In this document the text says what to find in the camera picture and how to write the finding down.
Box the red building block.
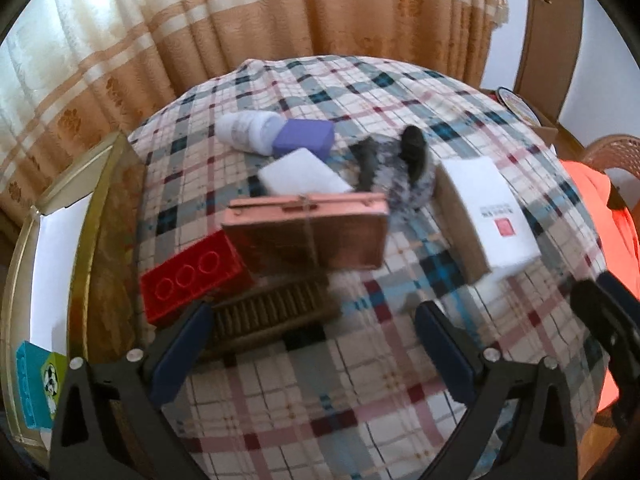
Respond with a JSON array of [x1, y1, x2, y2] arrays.
[[139, 230, 256, 326]]

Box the white power adapter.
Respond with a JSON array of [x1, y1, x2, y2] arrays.
[[257, 147, 353, 197]]

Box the pink rectangular box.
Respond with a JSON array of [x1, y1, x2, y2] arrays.
[[221, 192, 390, 277]]

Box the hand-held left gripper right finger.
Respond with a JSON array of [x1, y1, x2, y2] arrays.
[[414, 300, 583, 480]]

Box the green building block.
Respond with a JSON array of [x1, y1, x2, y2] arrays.
[[37, 352, 68, 418]]

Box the cardboard box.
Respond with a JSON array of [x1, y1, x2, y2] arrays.
[[480, 89, 558, 148]]

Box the grey speckled fuzzy object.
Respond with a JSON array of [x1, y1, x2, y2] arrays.
[[350, 125, 436, 217]]

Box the gold tin tray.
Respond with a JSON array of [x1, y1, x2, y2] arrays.
[[0, 132, 151, 466]]

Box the brown comb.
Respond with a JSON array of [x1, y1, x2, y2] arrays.
[[210, 280, 341, 356]]

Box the beige and orange curtain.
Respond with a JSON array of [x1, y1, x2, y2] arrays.
[[0, 0, 511, 221]]

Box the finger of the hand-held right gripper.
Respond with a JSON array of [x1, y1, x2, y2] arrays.
[[570, 270, 640, 426]]

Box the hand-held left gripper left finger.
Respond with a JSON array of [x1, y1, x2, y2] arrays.
[[50, 297, 216, 480]]

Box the orange cloth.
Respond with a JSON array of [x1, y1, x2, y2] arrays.
[[557, 159, 640, 411]]

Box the white pill bottle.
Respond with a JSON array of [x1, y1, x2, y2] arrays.
[[215, 111, 286, 153]]

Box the purple block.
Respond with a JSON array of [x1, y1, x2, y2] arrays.
[[272, 120, 336, 158]]

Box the blue building block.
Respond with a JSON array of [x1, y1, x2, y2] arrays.
[[15, 341, 56, 431]]

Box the wicker chair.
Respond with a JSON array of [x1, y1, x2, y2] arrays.
[[582, 135, 640, 196]]

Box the round patterned tin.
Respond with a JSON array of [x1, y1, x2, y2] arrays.
[[492, 87, 541, 126]]

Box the large white box red label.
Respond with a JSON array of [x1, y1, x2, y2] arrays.
[[434, 156, 543, 286]]

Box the wooden cabinet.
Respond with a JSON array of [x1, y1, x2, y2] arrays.
[[514, 0, 586, 126]]

